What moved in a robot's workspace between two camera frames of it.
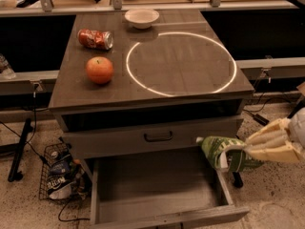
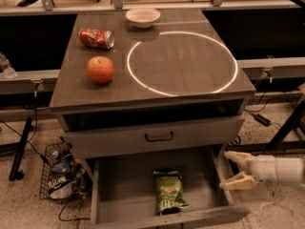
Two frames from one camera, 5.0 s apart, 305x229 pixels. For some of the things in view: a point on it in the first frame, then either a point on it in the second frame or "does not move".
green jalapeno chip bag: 227,155 to 169,192
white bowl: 141,18 does not move
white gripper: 297,128 to 265,168
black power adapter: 261,119 does not move
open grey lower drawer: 161,193 does not move
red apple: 99,70 does not move
